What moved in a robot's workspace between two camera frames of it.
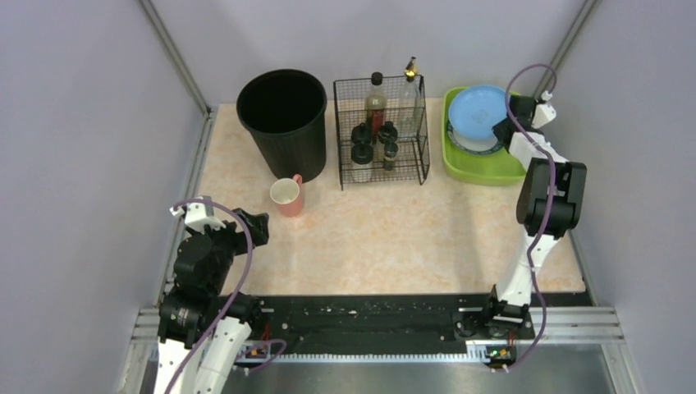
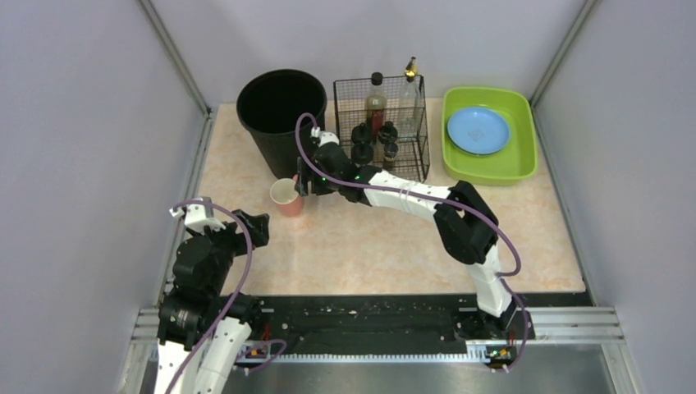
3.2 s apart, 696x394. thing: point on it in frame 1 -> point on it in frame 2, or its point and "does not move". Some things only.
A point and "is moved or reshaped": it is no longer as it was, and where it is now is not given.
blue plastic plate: x=475 y=109 is moved or reshaped
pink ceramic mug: x=286 y=193 does not move
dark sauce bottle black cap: x=376 y=106 does not move
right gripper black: x=514 y=116 -> x=303 y=177
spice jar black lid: x=387 y=133 does not move
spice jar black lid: x=362 y=153 does not move
